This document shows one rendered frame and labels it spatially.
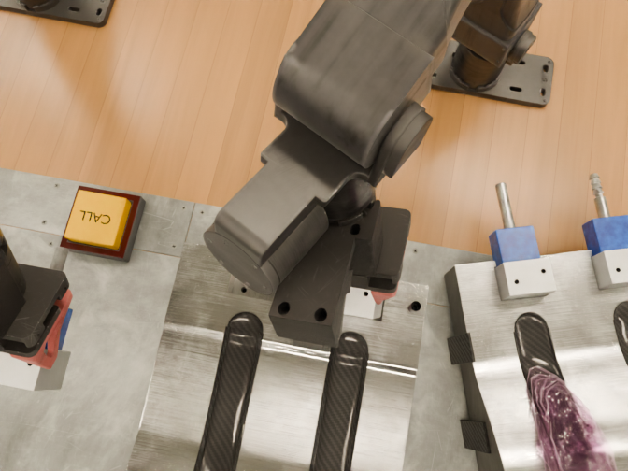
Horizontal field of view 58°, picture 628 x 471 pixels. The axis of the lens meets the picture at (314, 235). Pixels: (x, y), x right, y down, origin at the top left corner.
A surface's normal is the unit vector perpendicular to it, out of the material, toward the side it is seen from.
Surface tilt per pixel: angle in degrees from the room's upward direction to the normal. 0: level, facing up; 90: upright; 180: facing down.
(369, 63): 15
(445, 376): 0
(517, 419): 29
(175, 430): 0
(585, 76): 0
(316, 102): 49
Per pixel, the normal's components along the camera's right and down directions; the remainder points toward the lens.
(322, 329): -0.25, 0.81
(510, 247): -0.01, -0.25
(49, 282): 0.08, -0.67
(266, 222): 0.12, -0.41
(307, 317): -0.13, -0.57
